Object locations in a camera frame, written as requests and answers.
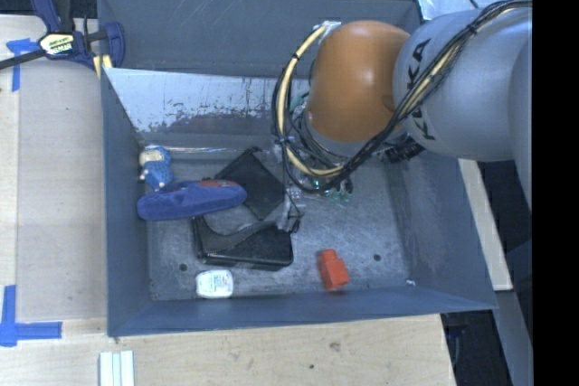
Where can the blue toy figure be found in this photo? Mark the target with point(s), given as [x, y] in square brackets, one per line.
[157, 165]

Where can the white packet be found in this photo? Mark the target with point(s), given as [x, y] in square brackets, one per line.
[214, 284]

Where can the pale wood board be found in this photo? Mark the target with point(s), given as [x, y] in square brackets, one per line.
[61, 194]

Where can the red block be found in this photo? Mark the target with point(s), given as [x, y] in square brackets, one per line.
[334, 270]

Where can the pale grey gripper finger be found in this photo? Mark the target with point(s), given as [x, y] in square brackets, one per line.
[289, 222]
[295, 195]

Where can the black flat square pad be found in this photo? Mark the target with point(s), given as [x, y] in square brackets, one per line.
[258, 185]

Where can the grey metal bin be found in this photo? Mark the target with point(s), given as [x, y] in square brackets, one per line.
[375, 235]

